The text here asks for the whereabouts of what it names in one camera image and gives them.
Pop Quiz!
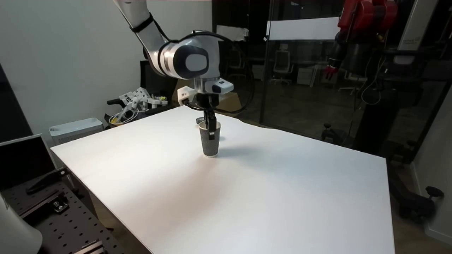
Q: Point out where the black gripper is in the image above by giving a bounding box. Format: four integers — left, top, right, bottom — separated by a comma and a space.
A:
196, 92, 221, 141

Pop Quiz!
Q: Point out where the grey paper cup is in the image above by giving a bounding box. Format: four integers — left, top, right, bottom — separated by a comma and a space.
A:
196, 117, 224, 158

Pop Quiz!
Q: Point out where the white flat box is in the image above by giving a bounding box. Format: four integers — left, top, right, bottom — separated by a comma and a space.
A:
47, 116, 107, 145

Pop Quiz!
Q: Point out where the white whiteboard panel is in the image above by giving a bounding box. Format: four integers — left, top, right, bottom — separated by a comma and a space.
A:
265, 15, 342, 42

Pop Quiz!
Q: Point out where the black monitor screen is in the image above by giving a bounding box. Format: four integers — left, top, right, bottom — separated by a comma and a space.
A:
0, 133, 57, 190

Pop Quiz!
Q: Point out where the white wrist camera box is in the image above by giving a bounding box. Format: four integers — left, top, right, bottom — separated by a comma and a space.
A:
211, 78, 237, 94

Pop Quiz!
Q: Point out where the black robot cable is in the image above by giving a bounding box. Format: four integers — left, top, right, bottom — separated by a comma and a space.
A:
217, 31, 259, 116

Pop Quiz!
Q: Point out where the white device with cables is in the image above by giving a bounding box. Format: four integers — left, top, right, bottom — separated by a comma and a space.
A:
107, 86, 170, 127

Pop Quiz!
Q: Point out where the small black metal bracket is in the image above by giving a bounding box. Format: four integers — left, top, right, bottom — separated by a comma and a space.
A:
51, 196, 71, 214

